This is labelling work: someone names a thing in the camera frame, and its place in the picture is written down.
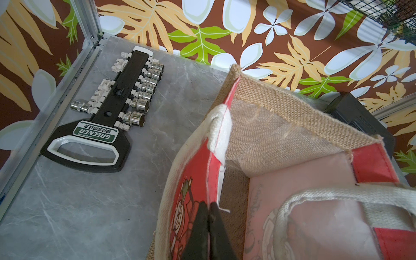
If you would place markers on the black socket set holder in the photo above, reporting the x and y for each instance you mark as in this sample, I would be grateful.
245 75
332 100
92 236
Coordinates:
115 107

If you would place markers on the black wire basket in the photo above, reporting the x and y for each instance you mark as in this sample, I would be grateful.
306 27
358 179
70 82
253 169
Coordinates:
397 16

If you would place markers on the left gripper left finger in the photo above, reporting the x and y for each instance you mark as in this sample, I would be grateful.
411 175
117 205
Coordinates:
197 247

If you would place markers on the red burlap canvas bag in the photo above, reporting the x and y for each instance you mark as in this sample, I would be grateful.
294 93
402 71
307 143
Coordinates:
291 183

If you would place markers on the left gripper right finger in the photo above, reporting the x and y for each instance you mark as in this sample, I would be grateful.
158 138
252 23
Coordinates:
220 247

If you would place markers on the black plastic tool case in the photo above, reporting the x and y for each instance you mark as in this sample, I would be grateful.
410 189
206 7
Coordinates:
346 108

